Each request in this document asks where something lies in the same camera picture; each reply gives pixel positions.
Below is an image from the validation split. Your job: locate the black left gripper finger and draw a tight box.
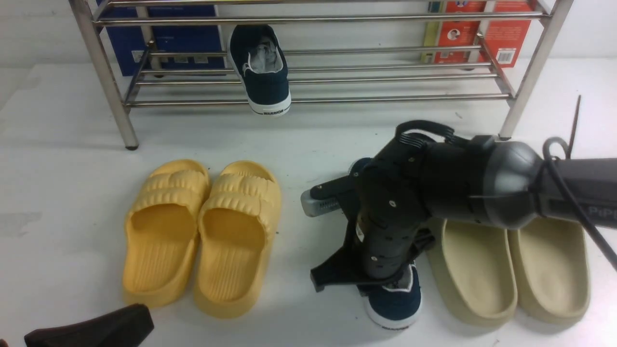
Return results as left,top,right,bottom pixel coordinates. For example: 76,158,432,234
24,304,154,347

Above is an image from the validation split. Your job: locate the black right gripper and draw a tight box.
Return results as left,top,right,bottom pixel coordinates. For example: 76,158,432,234
310,133,437,293

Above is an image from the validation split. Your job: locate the navy canvas sneaker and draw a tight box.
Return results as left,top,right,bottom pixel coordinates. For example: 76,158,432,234
349,157,423,331
227,25,292,117

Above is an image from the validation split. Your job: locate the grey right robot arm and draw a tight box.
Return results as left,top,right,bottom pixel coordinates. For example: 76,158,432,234
343,133,616,285

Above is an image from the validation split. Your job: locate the steel shoe rack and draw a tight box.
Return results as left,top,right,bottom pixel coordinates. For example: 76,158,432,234
69,0,573,151

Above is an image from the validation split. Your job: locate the beige foam slide left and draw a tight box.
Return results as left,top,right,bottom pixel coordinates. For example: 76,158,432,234
426,219,518,329

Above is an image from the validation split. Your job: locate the beige foam slide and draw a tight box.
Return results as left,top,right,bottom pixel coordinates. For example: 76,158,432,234
426,219,518,329
508,218,591,326

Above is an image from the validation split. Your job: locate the yellow ribbed slide left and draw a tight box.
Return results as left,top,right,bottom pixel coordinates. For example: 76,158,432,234
122,160,210,308

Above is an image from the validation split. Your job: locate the yellow ribbed slide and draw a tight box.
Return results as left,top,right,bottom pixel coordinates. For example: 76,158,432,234
194,160,282,319
122,160,210,308

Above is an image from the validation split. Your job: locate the yellow ribbed slide right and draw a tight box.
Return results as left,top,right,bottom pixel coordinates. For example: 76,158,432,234
194,160,282,319

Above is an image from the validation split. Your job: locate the beige foam slide right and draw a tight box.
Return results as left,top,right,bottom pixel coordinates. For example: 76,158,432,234
508,218,591,326

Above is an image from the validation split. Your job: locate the red cardboard box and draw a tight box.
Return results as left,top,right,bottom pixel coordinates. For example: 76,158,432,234
424,1,533,68

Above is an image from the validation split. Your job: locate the blue cardboard box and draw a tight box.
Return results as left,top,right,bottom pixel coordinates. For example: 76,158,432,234
105,5,226,77

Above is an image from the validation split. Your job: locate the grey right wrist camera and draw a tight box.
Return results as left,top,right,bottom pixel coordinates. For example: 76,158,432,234
300,175,360,219

